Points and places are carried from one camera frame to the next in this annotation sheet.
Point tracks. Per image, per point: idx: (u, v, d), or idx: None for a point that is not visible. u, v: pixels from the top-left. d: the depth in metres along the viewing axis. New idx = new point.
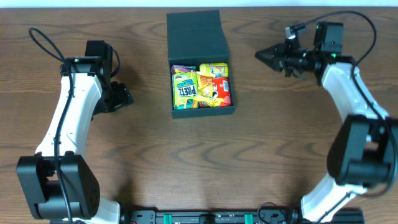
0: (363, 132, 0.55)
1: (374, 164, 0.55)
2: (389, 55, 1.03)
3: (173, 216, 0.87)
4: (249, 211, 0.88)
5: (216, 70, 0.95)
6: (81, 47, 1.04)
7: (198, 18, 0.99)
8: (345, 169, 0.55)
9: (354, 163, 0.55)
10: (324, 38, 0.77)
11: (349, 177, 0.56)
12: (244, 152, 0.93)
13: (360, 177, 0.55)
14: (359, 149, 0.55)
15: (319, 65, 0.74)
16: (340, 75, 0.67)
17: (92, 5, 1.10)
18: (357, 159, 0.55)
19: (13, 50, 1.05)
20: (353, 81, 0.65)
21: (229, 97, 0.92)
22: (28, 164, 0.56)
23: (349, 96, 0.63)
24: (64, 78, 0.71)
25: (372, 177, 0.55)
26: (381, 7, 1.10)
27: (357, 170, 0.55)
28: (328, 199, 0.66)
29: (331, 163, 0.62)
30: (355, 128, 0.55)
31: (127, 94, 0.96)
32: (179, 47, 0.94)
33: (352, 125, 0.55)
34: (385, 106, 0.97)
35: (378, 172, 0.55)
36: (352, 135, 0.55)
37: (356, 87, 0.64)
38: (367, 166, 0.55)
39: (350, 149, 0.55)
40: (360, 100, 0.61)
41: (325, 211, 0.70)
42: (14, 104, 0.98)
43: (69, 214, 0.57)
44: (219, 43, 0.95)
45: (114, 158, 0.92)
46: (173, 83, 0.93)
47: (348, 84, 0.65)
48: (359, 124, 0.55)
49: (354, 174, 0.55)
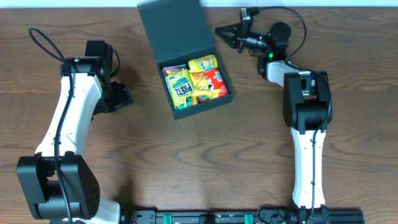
0: (299, 84, 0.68)
1: (317, 108, 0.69)
2: (388, 55, 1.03)
3: (173, 216, 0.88)
4: (249, 211, 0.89)
5: (206, 62, 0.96)
6: (81, 48, 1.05)
7: (166, 8, 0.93)
8: (295, 117, 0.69)
9: (300, 109, 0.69)
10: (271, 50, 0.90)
11: (301, 122, 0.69)
12: (244, 152, 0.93)
13: (310, 119, 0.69)
14: (298, 97, 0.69)
15: (263, 70, 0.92)
16: (277, 63, 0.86)
17: (91, 4, 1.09)
18: (301, 106, 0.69)
19: (12, 50, 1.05)
20: (286, 64, 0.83)
21: (224, 86, 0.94)
22: (28, 164, 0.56)
23: (283, 70, 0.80)
24: (64, 78, 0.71)
25: (318, 117, 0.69)
26: (382, 7, 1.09)
27: (305, 114, 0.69)
28: (304, 160, 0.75)
29: (285, 116, 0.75)
30: (291, 83, 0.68)
31: (127, 94, 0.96)
32: (163, 48, 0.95)
33: (290, 79, 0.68)
34: (384, 106, 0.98)
35: (321, 113, 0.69)
36: (292, 88, 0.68)
37: (286, 65, 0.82)
38: (312, 111, 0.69)
39: (293, 99, 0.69)
40: (292, 69, 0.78)
41: (311, 183, 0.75)
42: (13, 105, 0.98)
43: (69, 214, 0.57)
44: (201, 37, 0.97)
45: (114, 158, 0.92)
46: (168, 84, 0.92)
47: (282, 65, 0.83)
48: (295, 79, 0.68)
49: (305, 119, 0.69)
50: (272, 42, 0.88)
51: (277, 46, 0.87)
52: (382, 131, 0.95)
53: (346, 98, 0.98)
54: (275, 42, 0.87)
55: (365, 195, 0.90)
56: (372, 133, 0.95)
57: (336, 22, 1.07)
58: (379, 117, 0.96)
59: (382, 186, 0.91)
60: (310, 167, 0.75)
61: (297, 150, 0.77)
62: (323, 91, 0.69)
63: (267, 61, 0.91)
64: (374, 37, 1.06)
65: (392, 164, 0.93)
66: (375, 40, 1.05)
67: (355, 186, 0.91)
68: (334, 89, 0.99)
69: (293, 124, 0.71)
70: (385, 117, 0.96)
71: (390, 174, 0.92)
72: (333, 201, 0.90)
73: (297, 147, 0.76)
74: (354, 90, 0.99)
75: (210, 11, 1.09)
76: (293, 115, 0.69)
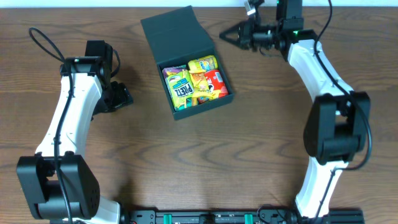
0: (332, 111, 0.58)
1: (347, 139, 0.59)
2: (388, 54, 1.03)
3: (173, 216, 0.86)
4: (249, 211, 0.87)
5: (205, 63, 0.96)
6: (81, 47, 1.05)
7: (168, 20, 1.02)
8: (320, 148, 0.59)
9: (328, 140, 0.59)
10: (285, 14, 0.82)
11: (326, 154, 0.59)
12: (244, 152, 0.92)
13: (336, 152, 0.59)
14: (329, 127, 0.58)
15: (283, 43, 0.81)
16: (305, 53, 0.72)
17: (92, 4, 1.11)
18: (329, 137, 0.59)
19: (14, 50, 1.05)
20: (317, 58, 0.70)
21: (225, 86, 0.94)
22: (28, 164, 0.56)
23: (315, 74, 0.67)
24: (64, 78, 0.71)
25: (347, 148, 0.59)
26: (380, 7, 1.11)
27: (331, 144, 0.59)
28: (318, 184, 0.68)
29: (306, 141, 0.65)
30: (323, 109, 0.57)
31: (127, 94, 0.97)
32: (163, 50, 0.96)
33: (321, 106, 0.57)
34: (385, 105, 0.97)
35: (349, 144, 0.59)
36: (323, 116, 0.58)
37: (319, 64, 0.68)
38: (341, 142, 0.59)
39: (323, 129, 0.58)
40: (327, 80, 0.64)
41: (319, 201, 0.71)
42: (13, 105, 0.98)
43: (69, 214, 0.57)
44: (201, 39, 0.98)
45: (114, 158, 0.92)
46: (168, 85, 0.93)
47: (311, 62, 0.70)
48: (328, 105, 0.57)
49: (331, 150, 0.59)
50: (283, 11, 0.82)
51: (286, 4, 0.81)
52: (382, 130, 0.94)
53: None
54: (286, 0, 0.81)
55: (367, 195, 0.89)
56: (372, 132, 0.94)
57: (334, 22, 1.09)
58: (380, 117, 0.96)
59: (385, 186, 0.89)
60: (321, 189, 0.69)
61: (313, 168, 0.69)
62: (360, 121, 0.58)
63: (290, 41, 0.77)
64: (373, 36, 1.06)
65: (394, 163, 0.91)
66: (374, 39, 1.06)
67: (356, 186, 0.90)
68: None
69: (314, 154, 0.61)
70: (386, 117, 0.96)
71: (393, 173, 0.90)
72: (333, 201, 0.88)
73: (313, 165, 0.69)
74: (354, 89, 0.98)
75: (210, 11, 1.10)
76: (318, 146, 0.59)
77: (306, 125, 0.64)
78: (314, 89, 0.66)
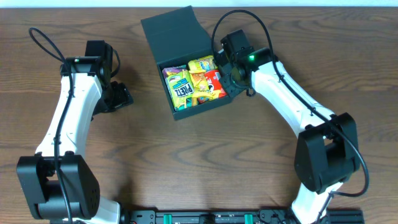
0: (320, 144, 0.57)
1: (341, 165, 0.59)
2: (388, 54, 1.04)
3: (173, 216, 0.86)
4: (249, 211, 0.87)
5: (205, 63, 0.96)
6: (81, 47, 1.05)
7: (166, 20, 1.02)
8: (318, 182, 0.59)
9: (323, 173, 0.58)
10: (234, 48, 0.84)
11: (325, 185, 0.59)
12: (244, 152, 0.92)
13: (334, 180, 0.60)
14: (323, 161, 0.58)
15: (243, 71, 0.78)
16: (271, 82, 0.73)
17: (92, 4, 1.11)
18: (324, 169, 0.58)
19: (14, 50, 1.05)
20: (284, 84, 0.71)
21: None
22: (28, 164, 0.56)
23: (291, 107, 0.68)
24: (64, 78, 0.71)
25: (342, 173, 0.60)
26: (380, 7, 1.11)
27: (328, 174, 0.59)
28: (317, 202, 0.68)
29: (299, 174, 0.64)
30: (312, 146, 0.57)
31: (127, 94, 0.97)
32: (163, 50, 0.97)
33: (309, 144, 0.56)
34: (385, 105, 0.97)
35: (345, 167, 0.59)
36: (313, 152, 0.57)
37: (290, 93, 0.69)
38: (336, 169, 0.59)
39: (316, 164, 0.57)
40: (303, 110, 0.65)
41: (319, 213, 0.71)
42: (13, 105, 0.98)
43: (69, 214, 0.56)
44: (200, 38, 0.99)
45: (113, 158, 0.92)
46: (168, 85, 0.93)
47: (282, 91, 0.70)
48: (314, 139, 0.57)
49: (328, 181, 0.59)
50: (232, 46, 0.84)
51: (231, 42, 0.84)
52: (383, 130, 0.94)
53: (346, 97, 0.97)
54: (230, 39, 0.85)
55: (368, 195, 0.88)
56: (371, 132, 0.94)
57: (334, 22, 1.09)
58: (380, 116, 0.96)
59: (385, 186, 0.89)
60: (319, 204, 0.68)
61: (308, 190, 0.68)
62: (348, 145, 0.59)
63: (250, 68, 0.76)
64: (373, 36, 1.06)
65: (394, 163, 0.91)
66: (374, 39, 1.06)
67: (355, 186, 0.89)
68: (334, 89, 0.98)
69: (313, 187, 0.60)
70: (387, 117, 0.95)
71: (393, 174, 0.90)
72: (333, 200, 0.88)
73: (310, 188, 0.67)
74: (354, 89, 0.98)
75: (211, 11, 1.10)
76: (315, 180, 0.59)
77: (295, 159, 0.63)
78: (295, 122, 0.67)
